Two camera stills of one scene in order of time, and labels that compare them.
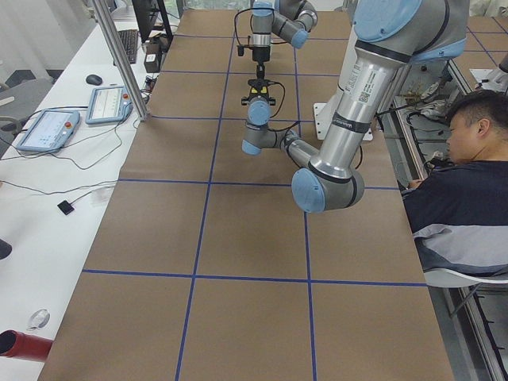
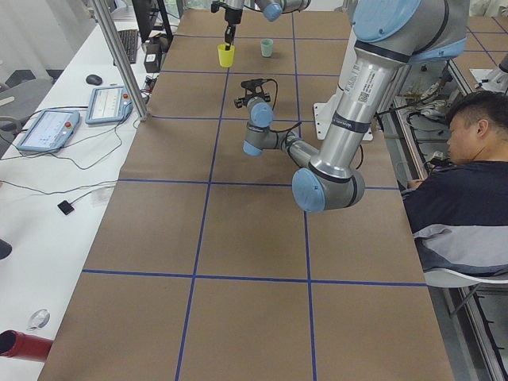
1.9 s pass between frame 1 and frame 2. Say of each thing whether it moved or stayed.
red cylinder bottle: stayed
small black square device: stayed
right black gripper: moved
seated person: stayed
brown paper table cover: stayed
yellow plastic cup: moved
